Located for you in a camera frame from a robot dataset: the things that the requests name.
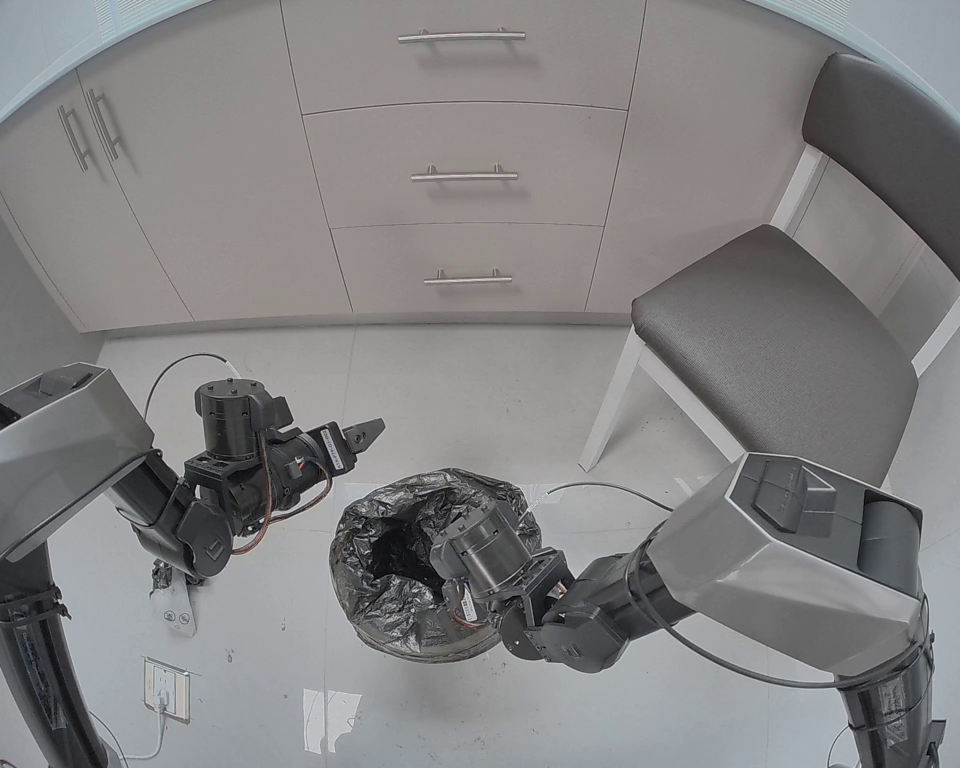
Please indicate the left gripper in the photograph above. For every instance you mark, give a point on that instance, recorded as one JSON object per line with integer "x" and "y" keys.
{"x": 300, "y": 469}

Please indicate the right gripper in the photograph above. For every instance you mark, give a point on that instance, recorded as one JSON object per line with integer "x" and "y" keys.
{"x": 465, "y": 606}

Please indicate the black plastic bag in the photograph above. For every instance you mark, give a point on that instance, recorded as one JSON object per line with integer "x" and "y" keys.
{"x": 390, "y": 592}

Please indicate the clear printed wrapper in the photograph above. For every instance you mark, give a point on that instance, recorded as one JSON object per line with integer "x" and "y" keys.
{"x": 178, "y": 615}

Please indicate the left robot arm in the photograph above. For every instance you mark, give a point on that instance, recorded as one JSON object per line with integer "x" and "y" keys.
{"x": 67, "y": 450}

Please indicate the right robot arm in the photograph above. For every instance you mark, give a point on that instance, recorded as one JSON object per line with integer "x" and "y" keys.
{"x": 787, "y": 570}

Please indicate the beige cabinet with drawers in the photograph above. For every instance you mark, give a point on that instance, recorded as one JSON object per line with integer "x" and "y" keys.
{"x": 465, "y": 112}

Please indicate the grey padded white chair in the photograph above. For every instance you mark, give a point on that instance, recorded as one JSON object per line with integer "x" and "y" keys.
{"x": 787, "y": 337}

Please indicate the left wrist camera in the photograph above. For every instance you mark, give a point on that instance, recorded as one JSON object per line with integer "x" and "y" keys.
{"x": 276, "y": 411}

